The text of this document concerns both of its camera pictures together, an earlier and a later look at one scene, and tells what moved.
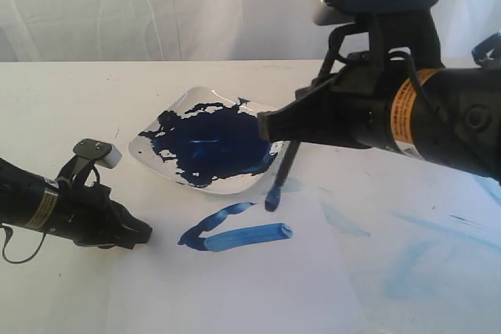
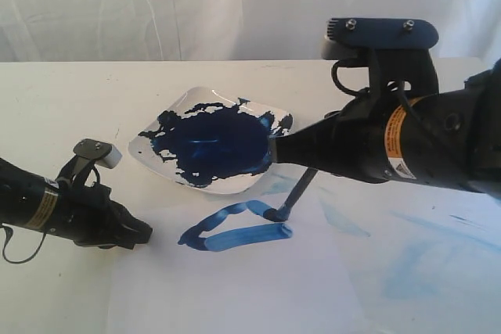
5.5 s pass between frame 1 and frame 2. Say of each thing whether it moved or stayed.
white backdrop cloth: stayed
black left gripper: stayed
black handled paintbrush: moved
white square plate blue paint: stayed
